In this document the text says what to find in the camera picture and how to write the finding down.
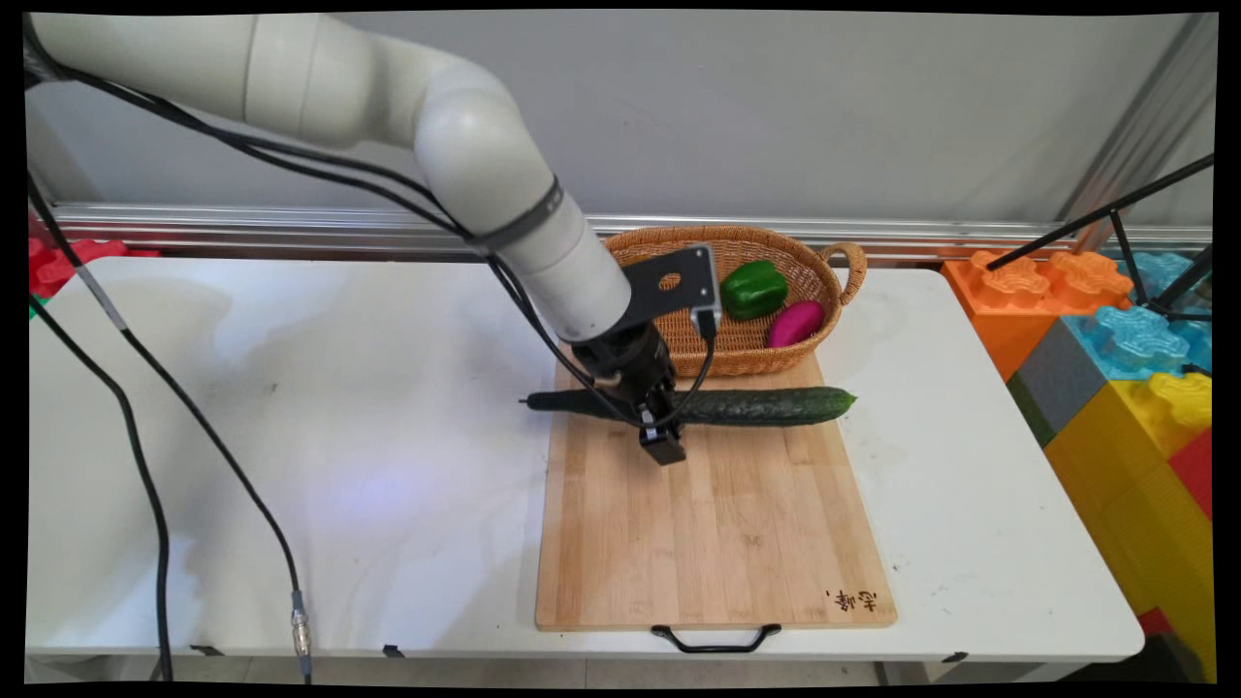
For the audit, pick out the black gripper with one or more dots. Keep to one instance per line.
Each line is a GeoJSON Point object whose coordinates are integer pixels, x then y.
{"type": "Point", "coordinates": [630, 364]}

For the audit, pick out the dark green cucumber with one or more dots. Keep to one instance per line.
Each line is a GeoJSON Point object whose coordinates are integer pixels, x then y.
{"type": "Point", "coordinates": [766, 407]}

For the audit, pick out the woven wicker basket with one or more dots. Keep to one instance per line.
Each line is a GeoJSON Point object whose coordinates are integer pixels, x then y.
{"type": "Point", "coordinates": [766, 359]}

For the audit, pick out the bamboo cutting board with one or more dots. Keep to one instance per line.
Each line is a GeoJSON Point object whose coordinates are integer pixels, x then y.
{"type": "Point", "coordinates": [708, 533]}

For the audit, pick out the green bell pepper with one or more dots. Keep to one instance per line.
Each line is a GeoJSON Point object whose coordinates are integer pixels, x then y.
{"type": "Point", "coordinates": [754, 291]}

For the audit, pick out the magenta eggplant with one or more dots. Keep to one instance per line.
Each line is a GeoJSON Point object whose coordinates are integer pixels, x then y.
{"type": "Point", "coordinates": [795, 325]}

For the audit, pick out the orange giant building block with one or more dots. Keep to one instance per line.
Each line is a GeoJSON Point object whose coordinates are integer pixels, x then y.
{"type": "Point", "coordinates": [999, 320]}

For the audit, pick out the grey giant building block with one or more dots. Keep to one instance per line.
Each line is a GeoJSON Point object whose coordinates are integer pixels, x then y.
{"type": "Point", "coordinates": [1057, 383]}

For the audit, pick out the yellow giant building block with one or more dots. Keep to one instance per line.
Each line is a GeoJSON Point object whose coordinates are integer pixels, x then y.
{"type": "Point", "coordinates": [1115, 485]}

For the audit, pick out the blue giant building block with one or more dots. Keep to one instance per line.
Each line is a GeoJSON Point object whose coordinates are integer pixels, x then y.
{"type": "Point", "coordinates": [1134, 339]}

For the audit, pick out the black tripod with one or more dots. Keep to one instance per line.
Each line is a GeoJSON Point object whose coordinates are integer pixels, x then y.
{"type": "Point", "coordinates": [1096, 215]}

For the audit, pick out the small red floor block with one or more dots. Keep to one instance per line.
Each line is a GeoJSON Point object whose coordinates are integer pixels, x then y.
{"type": "Point", "coordinates": [1154, 621]}

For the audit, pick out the red giant building block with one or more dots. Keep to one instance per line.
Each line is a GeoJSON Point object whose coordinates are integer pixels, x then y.
{"type": "Point", "coordinates": [1197, 470]}

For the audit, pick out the red toy block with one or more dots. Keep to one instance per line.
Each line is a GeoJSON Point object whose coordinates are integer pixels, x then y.
{"type": "Point", "coordinates": [58, 267]}

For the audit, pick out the green toy block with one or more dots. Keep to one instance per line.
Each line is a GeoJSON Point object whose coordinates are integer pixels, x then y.
{"type": "Point", "coordinates": [35, 307]}

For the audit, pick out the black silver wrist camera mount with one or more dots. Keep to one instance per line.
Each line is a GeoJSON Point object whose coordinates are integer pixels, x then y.
{"type": "Point", "coordinates": [679, 281]}

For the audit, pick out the aluminium rail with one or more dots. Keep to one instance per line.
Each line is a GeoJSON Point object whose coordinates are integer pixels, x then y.
{"type": "Point", "coordinates": [291, 228]}

